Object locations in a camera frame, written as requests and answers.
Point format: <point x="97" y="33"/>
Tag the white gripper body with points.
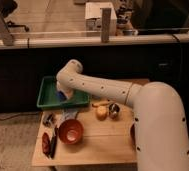
<point x="68" y="92"/>

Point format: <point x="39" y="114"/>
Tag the blue sponge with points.
<point x="61" y="96"/>

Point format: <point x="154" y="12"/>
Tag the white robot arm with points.
<point x="161" y="134"/>

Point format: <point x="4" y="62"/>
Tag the green plastic tray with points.
<point x="48" y="98"/>

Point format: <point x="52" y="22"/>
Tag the grey cloth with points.
<point x="69" y="114"/>

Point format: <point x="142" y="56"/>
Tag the red bowl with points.
<point x="70" y="131"/>

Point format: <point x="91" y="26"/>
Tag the shiny metal cup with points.
<point x="113" y="110"/>

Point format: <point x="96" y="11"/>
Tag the black utensil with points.
<point x="53" y="142"/>

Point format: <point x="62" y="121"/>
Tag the red spoon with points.
<point x="45" y="144"/>

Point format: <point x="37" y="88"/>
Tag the white cardboard box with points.
<point x="93" y="14"/>

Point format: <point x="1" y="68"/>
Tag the black office chair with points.
<point x="7" y="7"/>

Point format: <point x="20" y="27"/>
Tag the wooden counter rail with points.
<point x="95" y="41"/>

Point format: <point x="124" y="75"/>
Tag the wooden post left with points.
<point x="5" y="34"/>

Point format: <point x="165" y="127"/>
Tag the wooden post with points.
<point x="105" y="29"/>
<point x="5" y="34"/>

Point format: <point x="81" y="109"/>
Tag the wooden post centre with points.
<point x="105" y="29"/>

